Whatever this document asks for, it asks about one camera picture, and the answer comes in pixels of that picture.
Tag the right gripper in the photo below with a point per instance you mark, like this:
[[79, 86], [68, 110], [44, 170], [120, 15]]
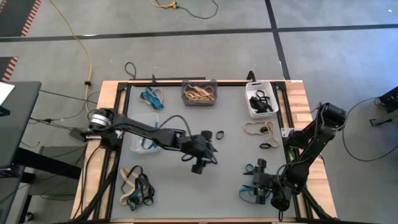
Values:
[[261, 180]]

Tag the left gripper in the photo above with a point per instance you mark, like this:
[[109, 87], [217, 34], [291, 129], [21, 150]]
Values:
[[196, 147]]

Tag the blue rubber band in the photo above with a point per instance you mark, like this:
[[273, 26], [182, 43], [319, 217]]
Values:
[[154, 146], [245, 189], [247, 169], [154, 101], [136, 195]]

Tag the small black rubber band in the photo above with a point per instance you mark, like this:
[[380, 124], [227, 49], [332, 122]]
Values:
[[261, 145], [217, 135], [264, 129]]

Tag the clear plastic basket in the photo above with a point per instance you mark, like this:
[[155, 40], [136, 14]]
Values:
[[136, 146]]

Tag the wide black rubber band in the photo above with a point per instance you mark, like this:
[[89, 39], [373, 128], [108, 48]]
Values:
[[259, 105]]

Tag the narrow black rubber band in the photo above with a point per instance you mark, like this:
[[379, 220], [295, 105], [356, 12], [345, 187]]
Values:
[[262, 100]]

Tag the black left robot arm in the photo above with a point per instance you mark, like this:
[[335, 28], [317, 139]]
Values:
[[146, 130]]

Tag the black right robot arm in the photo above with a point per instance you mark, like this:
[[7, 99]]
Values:
[[311, 140]]

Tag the thin black rubber band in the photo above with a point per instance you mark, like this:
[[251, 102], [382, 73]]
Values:
[[139, 169]]

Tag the grey table mat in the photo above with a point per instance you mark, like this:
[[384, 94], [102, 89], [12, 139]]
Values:
[[174, 193]]

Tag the grey plastic basket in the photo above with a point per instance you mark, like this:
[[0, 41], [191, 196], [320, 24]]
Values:
[[185, 102]]

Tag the white plastic basket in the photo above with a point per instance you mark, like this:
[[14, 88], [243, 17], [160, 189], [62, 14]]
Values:
[[248, 90]]

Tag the black hook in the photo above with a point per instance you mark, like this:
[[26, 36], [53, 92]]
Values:
[[248, 77]]

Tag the black equipment box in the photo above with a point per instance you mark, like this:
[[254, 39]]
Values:
[[390, 99]]

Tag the black desk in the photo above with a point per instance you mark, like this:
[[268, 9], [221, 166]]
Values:
[[21, 124]]

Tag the black caster wheel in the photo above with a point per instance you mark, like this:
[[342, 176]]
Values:
[[29, 216]]

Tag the blue object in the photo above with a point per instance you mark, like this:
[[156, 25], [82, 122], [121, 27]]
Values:
[[3, 111]]

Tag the white paper sheet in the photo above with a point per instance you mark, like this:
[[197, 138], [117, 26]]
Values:
[[4, 91]]

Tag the black mat with orange stripes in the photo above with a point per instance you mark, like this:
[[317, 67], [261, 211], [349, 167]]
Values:
[[4, 67]]

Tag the person in blue jeans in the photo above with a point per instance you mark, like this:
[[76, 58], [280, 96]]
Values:
[[12, 15]]

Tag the black aluminium table frame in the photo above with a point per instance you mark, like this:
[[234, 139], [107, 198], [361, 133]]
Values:
[[168, 84]]

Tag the dark arm base plate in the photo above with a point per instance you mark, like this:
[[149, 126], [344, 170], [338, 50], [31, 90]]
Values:
[[77, 134]]

